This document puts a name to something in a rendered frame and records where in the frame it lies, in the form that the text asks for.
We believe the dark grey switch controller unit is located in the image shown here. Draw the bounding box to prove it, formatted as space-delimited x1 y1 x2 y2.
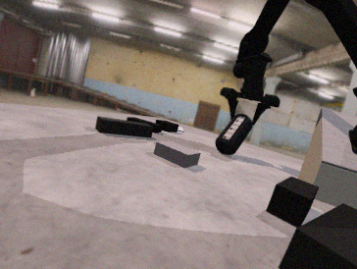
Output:
216 114 252 155

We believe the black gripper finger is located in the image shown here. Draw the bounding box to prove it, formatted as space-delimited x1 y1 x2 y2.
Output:
252 103 271 125
225 97 239 119

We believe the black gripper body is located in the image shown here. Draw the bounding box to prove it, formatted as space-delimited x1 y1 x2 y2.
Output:
220 73 280 107

